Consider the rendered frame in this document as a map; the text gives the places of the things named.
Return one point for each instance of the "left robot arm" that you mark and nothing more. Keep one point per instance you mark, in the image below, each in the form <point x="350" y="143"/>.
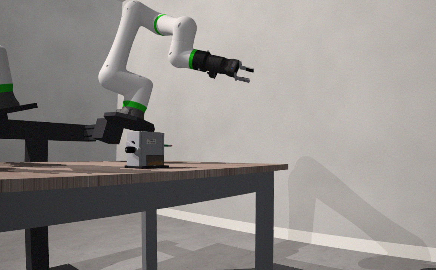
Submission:
<point x="137" y="89"/>

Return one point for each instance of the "grey pencil sharpener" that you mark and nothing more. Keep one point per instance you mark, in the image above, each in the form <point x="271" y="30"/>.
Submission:
<point x="145" y="150"/>

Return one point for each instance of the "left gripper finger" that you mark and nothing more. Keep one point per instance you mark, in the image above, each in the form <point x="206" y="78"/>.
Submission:
<point x="241" y="78"/>
<point x="245" y="68"/>

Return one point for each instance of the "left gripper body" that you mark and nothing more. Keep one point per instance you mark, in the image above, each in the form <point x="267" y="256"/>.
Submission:
<point x="204" y="61"/>

